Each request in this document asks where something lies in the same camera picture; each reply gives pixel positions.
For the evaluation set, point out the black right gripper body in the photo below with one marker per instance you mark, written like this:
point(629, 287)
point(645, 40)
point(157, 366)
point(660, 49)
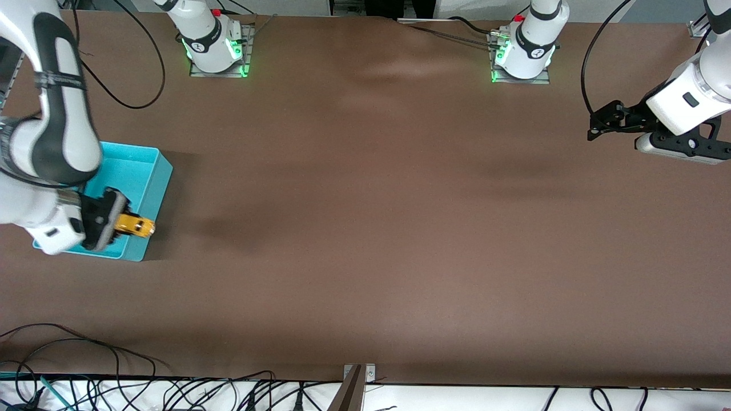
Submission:
point(93, 218)

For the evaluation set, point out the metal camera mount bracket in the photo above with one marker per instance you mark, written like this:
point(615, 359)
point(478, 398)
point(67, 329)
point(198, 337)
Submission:
point(351, 394)

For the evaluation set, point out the thin grey rod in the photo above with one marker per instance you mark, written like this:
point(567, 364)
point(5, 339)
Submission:
point(265, 24)

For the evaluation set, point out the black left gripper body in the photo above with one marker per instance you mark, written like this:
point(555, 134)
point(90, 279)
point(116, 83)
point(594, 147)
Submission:
point(633, 117)

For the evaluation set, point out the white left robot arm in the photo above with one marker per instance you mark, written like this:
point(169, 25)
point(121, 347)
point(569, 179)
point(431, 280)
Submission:
point(685, 103)

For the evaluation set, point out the black bulky object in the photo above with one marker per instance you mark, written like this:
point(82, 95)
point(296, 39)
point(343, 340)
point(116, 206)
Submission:
point(382, 7)

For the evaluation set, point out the yellow beetle toy car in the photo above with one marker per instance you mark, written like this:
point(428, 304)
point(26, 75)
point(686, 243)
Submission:
point(143, 227)

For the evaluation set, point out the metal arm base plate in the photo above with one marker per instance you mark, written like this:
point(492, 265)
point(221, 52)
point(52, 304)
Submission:
point(250, 34)
point(522, 81)

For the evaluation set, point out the small metal corner bracket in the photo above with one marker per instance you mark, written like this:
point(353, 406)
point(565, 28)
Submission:
point(695, 28)

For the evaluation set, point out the teal plastic bin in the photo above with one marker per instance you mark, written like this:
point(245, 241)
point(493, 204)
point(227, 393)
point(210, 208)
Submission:
point(137, 165)

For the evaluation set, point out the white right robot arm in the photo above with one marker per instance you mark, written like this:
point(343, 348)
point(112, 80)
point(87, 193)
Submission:
point(28, 211)

